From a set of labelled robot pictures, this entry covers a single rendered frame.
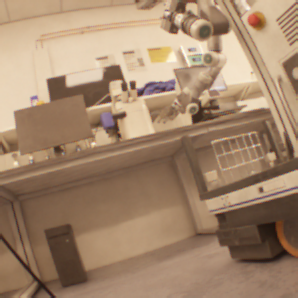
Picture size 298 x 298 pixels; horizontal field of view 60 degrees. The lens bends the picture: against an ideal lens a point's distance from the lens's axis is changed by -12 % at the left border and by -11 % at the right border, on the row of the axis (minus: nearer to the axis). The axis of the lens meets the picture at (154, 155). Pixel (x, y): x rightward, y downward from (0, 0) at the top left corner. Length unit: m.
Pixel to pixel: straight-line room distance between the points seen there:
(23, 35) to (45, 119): 1.47
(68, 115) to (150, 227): 1.15
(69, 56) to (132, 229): 1.83
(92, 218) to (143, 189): 0.51
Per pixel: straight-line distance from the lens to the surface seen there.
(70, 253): 1.89
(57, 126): 2.05
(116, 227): 2.43
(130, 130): 1.76
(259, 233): 1.00
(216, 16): 1.10
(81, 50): 3.13
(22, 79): 3.00
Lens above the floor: 0.32
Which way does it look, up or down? 10 degrees up
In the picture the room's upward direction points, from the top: 18 degrees counter-clockwise
